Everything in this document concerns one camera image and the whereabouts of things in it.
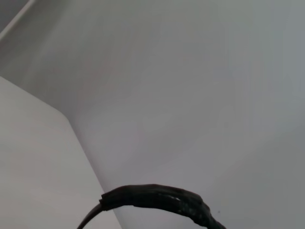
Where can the black round teapot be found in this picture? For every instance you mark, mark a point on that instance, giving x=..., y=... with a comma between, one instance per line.
x=155, y=195

